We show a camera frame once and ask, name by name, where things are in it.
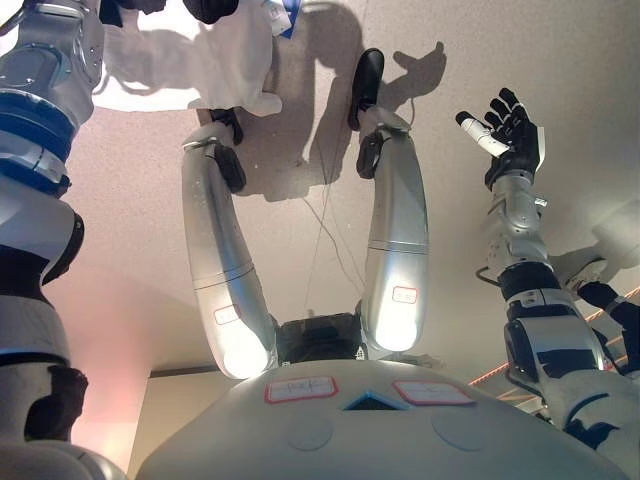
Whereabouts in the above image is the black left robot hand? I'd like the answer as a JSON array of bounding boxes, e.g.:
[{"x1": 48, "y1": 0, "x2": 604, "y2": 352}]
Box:
[{"x1": 98, "y1": 0, "x2": 169, "y2": 22}]

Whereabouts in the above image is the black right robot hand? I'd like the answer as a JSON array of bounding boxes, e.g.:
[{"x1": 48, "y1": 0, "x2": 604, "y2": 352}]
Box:
[{"x1": 454, "y1": 87, "x2": 546, "y2": 186}]

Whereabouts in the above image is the black garment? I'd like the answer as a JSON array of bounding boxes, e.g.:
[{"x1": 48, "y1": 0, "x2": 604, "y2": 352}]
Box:
[{"x1": 182, "y1": 0, "x2": 242, "y2": 25}]

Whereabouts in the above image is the white cloth garment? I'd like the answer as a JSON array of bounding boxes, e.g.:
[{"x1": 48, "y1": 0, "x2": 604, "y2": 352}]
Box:
[{"x1": 92, "y1": 0, "x2": 306, "y2": 119}]

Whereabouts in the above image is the silver right robot leg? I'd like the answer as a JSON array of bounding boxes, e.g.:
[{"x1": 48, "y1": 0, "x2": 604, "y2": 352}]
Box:
[{"x1": 354, "y1": 107, "x2": 431, "y2": 354}]

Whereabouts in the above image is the silver robot leg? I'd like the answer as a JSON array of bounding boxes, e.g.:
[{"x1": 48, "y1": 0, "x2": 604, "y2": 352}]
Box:
[
  {"x1": 179, "y1": 122, "x2": 279, "y2": 381},
  {"x1": 354, "y1": 107, "x2": 431, "y2": 354}
]

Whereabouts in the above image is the black left robot foot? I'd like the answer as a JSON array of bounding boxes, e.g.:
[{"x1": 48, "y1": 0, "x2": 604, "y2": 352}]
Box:
[{"x1": 207, "y1": 107, "x2": 246, "y2": 147}]

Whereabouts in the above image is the black robot foot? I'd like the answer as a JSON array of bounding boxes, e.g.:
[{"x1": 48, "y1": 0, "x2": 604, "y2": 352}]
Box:
[
  {"x1": 347, "y1": 48, "x2": 386, "y2": 131},
  {"x1": 207, "y1": 107, "x2": 246, "y2": 147}
]

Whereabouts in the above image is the blue and white tag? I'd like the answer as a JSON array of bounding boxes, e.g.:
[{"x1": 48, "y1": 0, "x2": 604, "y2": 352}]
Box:
[{"x1": 264, "y1": 0, "x2": 305, "y2": 40}]

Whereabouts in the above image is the black right robot foot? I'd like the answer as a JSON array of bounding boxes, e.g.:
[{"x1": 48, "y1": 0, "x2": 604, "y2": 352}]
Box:
[{"x1": 347, "y1": 48, "x2": 386, "y2": 131}]

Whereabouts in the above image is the navy trouser leg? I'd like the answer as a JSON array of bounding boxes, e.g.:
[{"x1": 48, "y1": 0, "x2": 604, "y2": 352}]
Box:
[{"x1": 579, "y1": 281, "x2": 640, "y2": 374}]

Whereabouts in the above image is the silver left robot leg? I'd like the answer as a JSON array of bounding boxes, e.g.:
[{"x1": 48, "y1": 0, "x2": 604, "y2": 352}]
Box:
[{"x1": 179, "y1": 122, "x2": 279, "y2": 381}]

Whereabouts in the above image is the red bordered chest sticker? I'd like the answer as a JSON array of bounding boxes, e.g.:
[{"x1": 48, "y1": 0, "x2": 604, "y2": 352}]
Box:
[
  {"x1": 392, "y1": 379, "x2": 476, "y2": 407},
  {"x1": 263, "y1": 375, "x2": 340, "y2": 405}
]

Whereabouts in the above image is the black robot waist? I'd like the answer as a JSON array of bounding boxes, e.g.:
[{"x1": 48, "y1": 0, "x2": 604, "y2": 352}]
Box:
[{"x1": 274, "y1": 312, "x2": 369, "y2": 364}]

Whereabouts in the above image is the silver robot torso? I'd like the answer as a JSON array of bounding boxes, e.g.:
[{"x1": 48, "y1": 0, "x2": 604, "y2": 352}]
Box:
[{"x1": 134, "y1": 359, "x2": 631, "y2": 480}]

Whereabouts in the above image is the orange rope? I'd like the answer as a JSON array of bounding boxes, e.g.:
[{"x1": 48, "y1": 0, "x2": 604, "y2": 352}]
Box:
[{"x1": 468, "y1": 285, "x2": 640, "y2": 416}]

